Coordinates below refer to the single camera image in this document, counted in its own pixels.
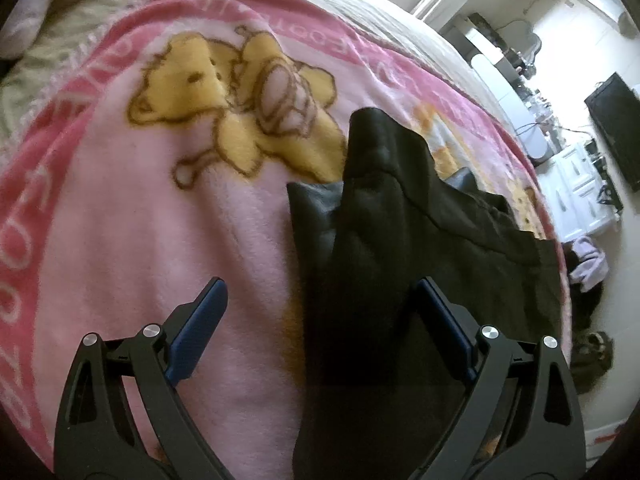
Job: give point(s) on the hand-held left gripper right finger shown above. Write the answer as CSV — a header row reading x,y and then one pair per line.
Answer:
x,y
445,327

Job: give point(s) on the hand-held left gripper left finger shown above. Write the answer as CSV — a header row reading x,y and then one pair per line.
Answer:
x,y
195,331

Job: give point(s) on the black leather jacket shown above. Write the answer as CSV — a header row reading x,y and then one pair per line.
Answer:
x,y
380,240

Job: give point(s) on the dark clothes pile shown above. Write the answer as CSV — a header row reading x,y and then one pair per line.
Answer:
x,y
585,305

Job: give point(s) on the pink bear print blanket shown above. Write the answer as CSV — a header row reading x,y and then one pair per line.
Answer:
x,y
150,240

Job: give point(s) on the dark patterned bag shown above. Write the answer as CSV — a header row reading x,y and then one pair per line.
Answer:
x,y
595,360

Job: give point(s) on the white crumpled cloth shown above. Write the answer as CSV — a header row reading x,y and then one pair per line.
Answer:
x,y
587,260

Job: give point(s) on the white drawer cabinet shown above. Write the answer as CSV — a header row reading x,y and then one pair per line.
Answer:
x,y
575,195

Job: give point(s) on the white long desk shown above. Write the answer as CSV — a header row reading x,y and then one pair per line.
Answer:
x,y
500,75

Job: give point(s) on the black flat screen television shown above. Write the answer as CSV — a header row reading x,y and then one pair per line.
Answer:
x,y
617,125

